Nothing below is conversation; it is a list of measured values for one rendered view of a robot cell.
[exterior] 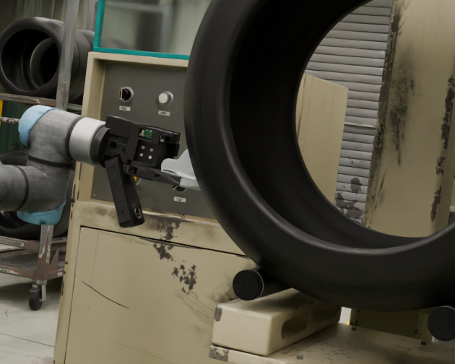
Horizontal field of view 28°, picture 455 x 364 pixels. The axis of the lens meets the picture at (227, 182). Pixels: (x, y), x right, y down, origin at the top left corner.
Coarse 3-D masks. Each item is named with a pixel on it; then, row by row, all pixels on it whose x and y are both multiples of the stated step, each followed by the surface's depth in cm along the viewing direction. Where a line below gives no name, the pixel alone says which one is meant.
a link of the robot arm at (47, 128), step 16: (32, 112) 151; (48, 112) 150; (64, 112) 151; (32, 128) 150; (48, 128) 149; (64, 128) 148; (32, 144) 150; (48, 144) 149; (64, 144) 148; (48, 160) 149; (64, 160) 150
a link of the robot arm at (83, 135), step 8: (80, 120) 148; (88, 120) 148; (96, 120) 149; (80, 128) 147; (88, 128) 146; (96, 128) 146; (72, 136) 147; (80, 136) 146; (88, 136) 146; (72, 144) 147; (80, 144) 146; (88, 144) 145; (72, 152) 148; (80, 152) 147; (88, 152) 146; (80, 160) 148; (88, 160) 147
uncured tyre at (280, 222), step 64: (256, 0) 124; (320, 0) 150; (192, 64) 131; (256, 64) 151; (192, 128) 130; (256, 128) 153; (256, 192) 127; (320, 192) 152; (256, 256) 128; (320, 256) 121; (384, 256) 117; (448, 256) 114
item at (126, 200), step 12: (108, 168) 146; (120, 168) 145; (120, 180) 145; (132, 180) 148; (120, 192) 145; (132, 192) 147; (120, 204) 145; (132, 204) 146; (120, 216) 145; (132, 216) 145
